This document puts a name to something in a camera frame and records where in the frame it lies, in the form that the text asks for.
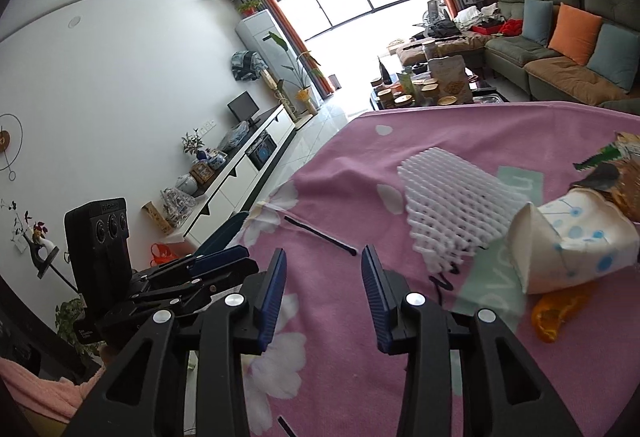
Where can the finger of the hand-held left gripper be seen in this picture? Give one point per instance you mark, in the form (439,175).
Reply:
(225,229)
(225,262)

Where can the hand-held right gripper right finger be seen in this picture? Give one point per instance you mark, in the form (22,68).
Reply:
(374,302)

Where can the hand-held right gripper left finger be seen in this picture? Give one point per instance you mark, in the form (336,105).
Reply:
(274,302)

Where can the person's left forearm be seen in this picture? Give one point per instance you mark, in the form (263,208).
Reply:
(45,397)

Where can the white tv cabinet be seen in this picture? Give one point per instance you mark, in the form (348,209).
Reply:
(235,187)

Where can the clear plastic package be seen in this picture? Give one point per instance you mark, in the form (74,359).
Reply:
(177,207)

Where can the white ceramic jar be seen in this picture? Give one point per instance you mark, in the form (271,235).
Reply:
(186,183)

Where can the orange plastic bag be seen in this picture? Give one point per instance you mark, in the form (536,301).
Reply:
(162,256)

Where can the green leafy houseplant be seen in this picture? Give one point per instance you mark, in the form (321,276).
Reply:
(70,322)

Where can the gold patterned box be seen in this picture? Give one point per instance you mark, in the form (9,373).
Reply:
(157,218)

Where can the blue white porcelain jar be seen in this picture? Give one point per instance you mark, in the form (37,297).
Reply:
(217,161)

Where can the red flower twigs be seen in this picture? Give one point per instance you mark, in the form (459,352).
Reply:
(25,219)

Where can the blue vase with twigs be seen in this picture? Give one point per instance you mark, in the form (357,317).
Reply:
(192,144)

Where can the crumpled plastic bag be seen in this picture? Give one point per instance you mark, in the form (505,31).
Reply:
(233,137)

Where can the black monitor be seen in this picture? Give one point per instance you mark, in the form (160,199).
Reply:
(243,106)

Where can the white foam fruit net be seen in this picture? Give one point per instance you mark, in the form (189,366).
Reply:
(450,202)

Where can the pink floral blanket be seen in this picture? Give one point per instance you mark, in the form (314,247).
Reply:
(350,167)

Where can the tall plant in yellow pot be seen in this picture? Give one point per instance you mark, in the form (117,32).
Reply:
(300,87)

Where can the cloth covered fan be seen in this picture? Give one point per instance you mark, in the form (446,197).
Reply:
(247,66)

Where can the curled orange peel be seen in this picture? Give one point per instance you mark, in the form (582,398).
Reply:
(545,322)

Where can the white floor air conditioner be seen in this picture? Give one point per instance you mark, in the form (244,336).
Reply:
(260,37)

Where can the printed paper cup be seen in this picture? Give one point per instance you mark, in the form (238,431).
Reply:
(565,247)

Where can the group of glass jars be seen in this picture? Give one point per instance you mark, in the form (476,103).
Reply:
(410,89)

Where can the small potted plant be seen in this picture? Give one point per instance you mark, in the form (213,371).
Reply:
(249,7)

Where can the kraft paper bag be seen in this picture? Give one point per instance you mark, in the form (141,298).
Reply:
(450,79)

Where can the dark coffee table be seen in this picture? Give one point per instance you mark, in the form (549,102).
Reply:
(487,94)

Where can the dark crumpled wrapper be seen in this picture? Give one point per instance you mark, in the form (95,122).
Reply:
(600,179)

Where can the green wrapper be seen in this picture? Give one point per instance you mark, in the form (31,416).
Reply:
(597,157)

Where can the green brown sofa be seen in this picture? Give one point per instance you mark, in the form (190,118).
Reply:
(550,69)

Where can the pile of clothes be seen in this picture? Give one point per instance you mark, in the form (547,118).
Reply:
(465,19)

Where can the brown snack wrapper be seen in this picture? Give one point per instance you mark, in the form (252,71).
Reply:
(629,144)

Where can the blue grey cushion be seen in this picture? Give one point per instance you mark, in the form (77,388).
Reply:
(537,19)
(615,57)

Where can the orange cushion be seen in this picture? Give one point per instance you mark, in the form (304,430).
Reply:
(575,34)

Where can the white wall outlet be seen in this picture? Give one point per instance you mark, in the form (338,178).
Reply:
(208,125)

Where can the round wall clock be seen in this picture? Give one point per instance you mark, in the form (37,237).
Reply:
(4,139)

